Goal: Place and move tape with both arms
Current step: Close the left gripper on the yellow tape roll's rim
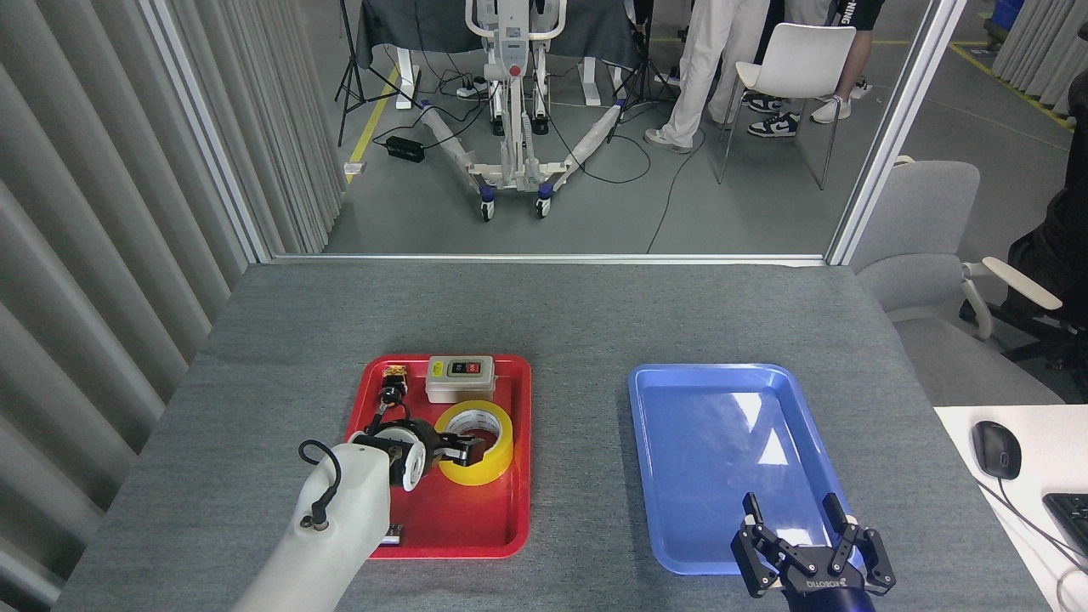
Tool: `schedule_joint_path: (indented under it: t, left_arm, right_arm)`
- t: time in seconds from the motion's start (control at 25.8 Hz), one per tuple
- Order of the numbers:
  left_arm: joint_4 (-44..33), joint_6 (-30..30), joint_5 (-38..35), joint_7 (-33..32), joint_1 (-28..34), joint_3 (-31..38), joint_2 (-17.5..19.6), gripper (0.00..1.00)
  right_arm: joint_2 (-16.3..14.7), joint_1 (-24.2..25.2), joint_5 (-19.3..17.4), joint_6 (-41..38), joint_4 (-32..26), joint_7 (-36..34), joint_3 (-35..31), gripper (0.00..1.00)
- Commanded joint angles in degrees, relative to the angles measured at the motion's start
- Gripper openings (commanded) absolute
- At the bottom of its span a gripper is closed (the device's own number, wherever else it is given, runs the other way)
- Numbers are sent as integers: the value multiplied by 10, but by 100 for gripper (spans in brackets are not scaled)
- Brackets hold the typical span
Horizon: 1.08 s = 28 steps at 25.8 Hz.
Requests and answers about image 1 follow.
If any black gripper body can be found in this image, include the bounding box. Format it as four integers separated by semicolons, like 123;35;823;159
786;552;878;612
395;419;445;467

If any yellow tape roll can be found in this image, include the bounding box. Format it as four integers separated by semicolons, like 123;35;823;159
435;400;514;486

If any red plastic tray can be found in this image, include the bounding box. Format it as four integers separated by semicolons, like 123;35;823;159
318;354;533;560

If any black yellow push button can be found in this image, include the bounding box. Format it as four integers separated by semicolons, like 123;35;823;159
378;365;409;413

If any blue plastic tray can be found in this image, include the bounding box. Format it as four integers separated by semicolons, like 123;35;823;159
628;364;865;575

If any black computer mouse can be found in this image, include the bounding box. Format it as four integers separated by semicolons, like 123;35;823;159
972;421;1023;481

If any black keyboard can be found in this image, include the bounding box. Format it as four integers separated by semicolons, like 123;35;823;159
1043;493;1088;558

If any white desk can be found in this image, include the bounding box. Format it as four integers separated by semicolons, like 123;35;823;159
933;405;1088;612

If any black office chair base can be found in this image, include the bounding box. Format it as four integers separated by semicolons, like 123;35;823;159
960;297;1088;375

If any grey office chair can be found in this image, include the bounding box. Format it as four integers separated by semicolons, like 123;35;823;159
850;157;1068;407

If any white wheeled stand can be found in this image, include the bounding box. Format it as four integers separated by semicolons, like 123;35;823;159
421;0;640;224

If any seated person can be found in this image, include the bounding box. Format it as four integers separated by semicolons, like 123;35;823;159
1007;89;1088;341

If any black tripod stand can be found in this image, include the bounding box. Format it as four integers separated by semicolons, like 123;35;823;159
608;0;672;144
335;0;423;147

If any grey pleated curtain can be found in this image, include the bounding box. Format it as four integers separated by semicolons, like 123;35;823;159
990;0;1088;116
0;0;345;612

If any dark cloth covered table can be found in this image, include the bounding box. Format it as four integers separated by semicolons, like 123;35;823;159
355;0;643;71

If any standing person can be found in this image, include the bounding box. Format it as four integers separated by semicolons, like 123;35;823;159
643;0;770;155

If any white plastic chair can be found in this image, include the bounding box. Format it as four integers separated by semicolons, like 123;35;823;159
717;23;857;191

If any person behind white chair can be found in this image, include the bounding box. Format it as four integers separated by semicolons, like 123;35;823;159
742;0;885;139

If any white push button switch box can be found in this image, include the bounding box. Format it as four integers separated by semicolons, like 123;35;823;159
425;355;496;405

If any black mouse cable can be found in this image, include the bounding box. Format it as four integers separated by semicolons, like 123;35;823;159
977;476;1088;564

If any silver frame rail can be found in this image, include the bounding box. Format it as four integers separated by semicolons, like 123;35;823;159
270;252;830;266

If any black floor cable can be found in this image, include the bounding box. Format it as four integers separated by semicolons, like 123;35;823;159
646;127;706;254

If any silver frame post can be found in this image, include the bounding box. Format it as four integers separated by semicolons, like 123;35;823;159
140;0;273;264
826;0;968;266

